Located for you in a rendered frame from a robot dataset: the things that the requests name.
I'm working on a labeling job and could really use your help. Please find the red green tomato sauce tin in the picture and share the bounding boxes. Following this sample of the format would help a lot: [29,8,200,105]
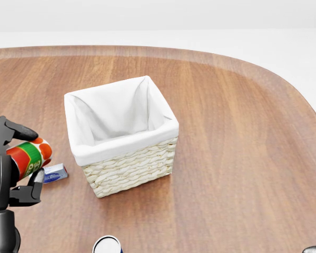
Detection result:
[6,137,53,182]

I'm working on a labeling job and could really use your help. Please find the white tin with blue side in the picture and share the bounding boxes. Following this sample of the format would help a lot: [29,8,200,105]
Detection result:
[92,235,124,253]

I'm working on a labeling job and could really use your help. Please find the wicker basket with white liner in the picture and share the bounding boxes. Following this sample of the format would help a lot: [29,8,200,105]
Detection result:
[64,75,180,199]

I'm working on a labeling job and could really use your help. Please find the small blue white box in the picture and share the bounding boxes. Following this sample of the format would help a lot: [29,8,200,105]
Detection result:
[43,163,69,184]

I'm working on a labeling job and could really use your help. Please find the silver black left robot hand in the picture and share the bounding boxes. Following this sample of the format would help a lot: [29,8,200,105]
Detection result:
[0,116,45,212]

